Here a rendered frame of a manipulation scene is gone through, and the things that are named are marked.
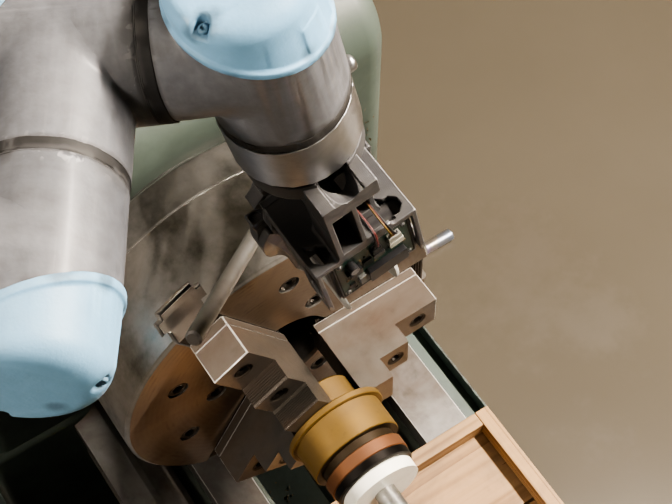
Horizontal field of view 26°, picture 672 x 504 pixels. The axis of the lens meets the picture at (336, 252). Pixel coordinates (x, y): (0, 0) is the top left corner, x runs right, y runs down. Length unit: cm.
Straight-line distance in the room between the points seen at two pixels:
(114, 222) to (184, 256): 50
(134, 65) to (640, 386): 190
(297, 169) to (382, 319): 53
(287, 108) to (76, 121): 10
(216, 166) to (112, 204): 54
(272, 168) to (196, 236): 41
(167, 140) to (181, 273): 13
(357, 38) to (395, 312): 24
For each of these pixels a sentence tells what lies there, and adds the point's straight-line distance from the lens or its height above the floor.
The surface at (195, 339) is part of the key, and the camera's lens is 95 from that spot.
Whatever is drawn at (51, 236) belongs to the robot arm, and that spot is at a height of 169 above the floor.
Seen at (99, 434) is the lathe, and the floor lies 86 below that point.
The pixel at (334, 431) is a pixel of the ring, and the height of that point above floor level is 112.
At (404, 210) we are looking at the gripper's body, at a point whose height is 152.
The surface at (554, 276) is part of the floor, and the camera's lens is 260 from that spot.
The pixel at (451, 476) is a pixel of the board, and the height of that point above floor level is 88.
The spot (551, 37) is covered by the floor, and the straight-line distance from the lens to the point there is 290.
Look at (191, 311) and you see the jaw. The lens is 116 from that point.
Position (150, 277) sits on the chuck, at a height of 121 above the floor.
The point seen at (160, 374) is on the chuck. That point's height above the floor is 117.
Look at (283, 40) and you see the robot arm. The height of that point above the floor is 171.
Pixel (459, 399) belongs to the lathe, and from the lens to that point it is 187.
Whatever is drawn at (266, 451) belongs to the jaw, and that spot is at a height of 102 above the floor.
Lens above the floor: 223
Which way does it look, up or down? 59 degrees down
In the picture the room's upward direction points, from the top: straight up
